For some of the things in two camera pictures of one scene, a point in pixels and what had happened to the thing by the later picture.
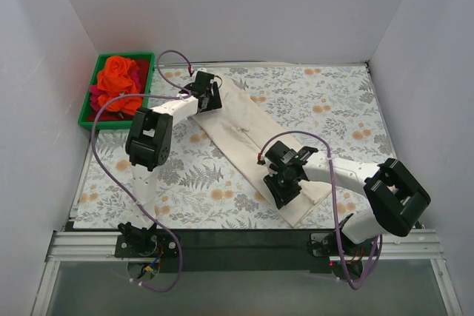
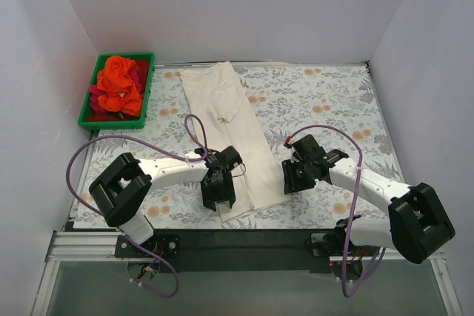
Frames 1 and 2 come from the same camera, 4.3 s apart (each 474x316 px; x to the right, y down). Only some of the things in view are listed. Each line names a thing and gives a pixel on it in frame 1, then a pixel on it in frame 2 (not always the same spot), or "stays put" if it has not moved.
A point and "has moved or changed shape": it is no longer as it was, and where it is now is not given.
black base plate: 234,250 stays put
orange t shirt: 118,78 stays put
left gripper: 212,95 → 217,186
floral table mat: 329,108 stays put
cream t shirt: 250,132 has moved or changed shape
